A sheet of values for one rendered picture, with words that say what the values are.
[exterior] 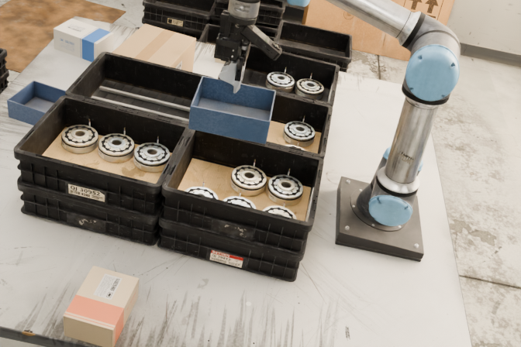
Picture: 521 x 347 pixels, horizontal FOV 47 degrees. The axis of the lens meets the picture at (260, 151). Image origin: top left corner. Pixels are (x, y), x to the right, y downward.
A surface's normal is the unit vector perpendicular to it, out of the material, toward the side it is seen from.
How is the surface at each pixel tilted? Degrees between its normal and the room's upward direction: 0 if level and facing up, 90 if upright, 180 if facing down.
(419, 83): 84
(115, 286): 0
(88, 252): 0
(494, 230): 0
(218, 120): 91
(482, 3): 90
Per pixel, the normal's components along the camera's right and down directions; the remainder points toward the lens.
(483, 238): 0.16, -0.79
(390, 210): -0.31, 0.65
